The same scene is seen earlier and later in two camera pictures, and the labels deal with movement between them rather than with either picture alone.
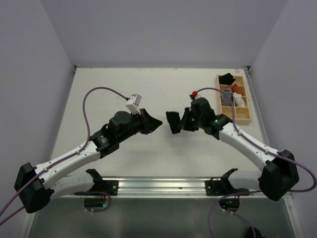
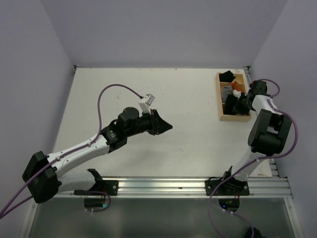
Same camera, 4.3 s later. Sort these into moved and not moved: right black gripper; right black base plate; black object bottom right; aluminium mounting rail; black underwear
Moved: right black gripper; black underwear
Not moved: black object bottom right; aluminium mounting rail; right black base plate
